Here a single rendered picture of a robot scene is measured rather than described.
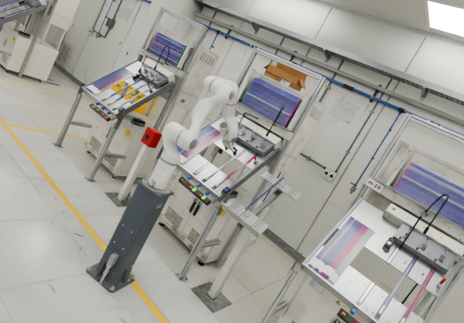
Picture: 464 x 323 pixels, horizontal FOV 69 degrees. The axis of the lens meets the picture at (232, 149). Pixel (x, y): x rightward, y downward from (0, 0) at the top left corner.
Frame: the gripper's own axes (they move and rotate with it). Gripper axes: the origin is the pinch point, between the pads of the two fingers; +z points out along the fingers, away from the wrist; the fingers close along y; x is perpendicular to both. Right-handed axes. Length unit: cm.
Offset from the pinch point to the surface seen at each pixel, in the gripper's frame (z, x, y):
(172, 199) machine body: 54, 49, 40
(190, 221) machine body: 56, 53, 11
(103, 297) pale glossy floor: -8, 133, -22
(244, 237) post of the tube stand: 23, 41, -49
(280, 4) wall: 40, -249, 155
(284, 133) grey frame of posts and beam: 6.2, -44.3, -19.0
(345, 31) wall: 44, -244, 48
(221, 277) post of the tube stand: 44, 70, -49
